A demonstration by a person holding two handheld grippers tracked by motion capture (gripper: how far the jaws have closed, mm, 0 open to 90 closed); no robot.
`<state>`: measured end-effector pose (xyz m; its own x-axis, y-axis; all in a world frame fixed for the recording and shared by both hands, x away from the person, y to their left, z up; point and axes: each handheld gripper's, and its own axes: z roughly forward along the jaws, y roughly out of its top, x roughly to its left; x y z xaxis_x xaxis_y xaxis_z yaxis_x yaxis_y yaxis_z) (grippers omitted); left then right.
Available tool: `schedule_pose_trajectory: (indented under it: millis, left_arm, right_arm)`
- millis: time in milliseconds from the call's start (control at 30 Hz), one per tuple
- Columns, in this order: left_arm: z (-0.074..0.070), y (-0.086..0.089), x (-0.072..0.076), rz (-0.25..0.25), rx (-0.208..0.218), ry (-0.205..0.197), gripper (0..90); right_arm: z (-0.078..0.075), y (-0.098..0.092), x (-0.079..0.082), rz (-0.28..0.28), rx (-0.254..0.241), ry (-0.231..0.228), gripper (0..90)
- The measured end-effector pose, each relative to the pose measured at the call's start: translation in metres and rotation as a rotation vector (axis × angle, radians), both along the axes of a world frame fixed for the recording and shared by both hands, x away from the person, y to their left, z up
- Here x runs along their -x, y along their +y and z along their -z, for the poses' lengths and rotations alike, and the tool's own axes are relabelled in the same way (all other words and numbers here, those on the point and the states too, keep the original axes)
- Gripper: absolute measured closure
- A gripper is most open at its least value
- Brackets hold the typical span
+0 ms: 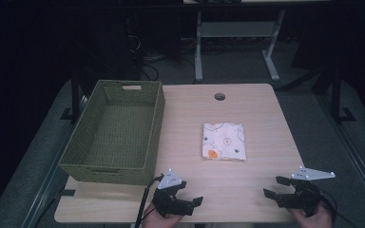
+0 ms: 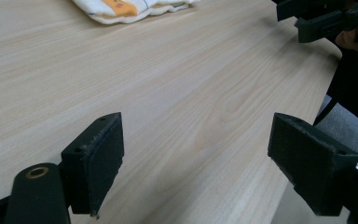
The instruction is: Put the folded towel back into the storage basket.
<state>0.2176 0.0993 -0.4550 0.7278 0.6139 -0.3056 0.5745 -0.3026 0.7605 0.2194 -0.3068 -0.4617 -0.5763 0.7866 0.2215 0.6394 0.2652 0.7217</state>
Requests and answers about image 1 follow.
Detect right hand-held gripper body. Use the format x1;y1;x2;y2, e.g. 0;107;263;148
278;165;336;219

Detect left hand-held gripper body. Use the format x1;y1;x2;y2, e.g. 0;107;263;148
151;168;195;219

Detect white patterned cloth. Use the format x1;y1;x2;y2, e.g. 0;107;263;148
202;122;247;162

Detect green woven basket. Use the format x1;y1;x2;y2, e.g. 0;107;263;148
58;79;166;186

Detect person's left hand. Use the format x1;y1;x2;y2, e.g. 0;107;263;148
142;202;184;228

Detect person's right hand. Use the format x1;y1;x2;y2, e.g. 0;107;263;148
288;200;335;228

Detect black metal stand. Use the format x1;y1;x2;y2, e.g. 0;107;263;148
60;67;88;124
313;65;357;125

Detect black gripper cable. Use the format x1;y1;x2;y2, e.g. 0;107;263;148
318;189;351;228
134;173;165;228

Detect bundle of floor cables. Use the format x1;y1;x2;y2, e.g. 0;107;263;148
125;32;198;82

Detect white metal desk frame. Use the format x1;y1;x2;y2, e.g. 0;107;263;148
194;9;287;84

